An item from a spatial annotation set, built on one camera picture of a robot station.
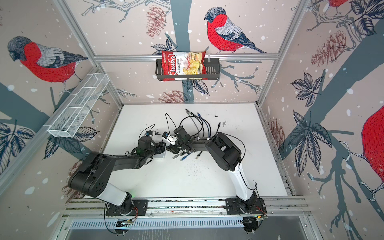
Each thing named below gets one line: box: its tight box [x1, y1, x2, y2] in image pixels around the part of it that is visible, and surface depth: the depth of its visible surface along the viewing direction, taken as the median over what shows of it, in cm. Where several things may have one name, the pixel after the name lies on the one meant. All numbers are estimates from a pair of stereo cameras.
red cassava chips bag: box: [161, 50, 208, 82], surface depth 90 cm
